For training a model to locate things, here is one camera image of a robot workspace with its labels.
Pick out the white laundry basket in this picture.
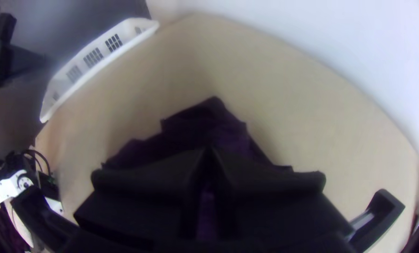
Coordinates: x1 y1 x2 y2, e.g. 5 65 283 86
39 17 160 124

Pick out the dark t-shirt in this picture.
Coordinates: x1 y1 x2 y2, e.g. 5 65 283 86
102 96 295 243

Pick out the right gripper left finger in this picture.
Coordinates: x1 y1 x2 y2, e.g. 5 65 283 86
74 147 211 251

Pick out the black cable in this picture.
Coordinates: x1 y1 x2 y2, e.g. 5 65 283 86
22 149 52 177

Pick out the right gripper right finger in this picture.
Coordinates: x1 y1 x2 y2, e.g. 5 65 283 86
209 147 352 252

